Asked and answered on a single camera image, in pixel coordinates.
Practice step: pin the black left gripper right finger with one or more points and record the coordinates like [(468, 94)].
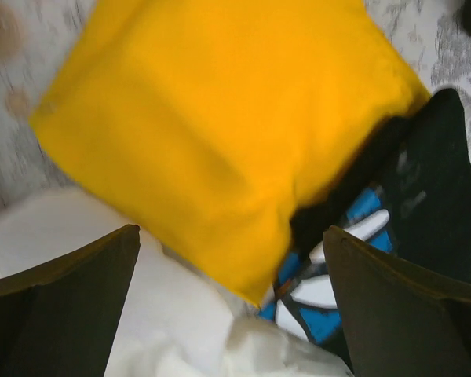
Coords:
[(398, 318)]

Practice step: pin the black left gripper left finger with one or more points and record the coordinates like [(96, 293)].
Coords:
[(60, 318)]

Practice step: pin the black graphic t-shirt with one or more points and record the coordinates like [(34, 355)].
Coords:
[(408, 194)]

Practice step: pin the floral patterned tablecloth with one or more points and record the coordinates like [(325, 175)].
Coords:
[(36, 36)]

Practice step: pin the yellow garment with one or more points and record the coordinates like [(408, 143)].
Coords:
[(210, 123)]

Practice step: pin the white crumpled towel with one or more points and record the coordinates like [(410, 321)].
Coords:
[(174, 322)]

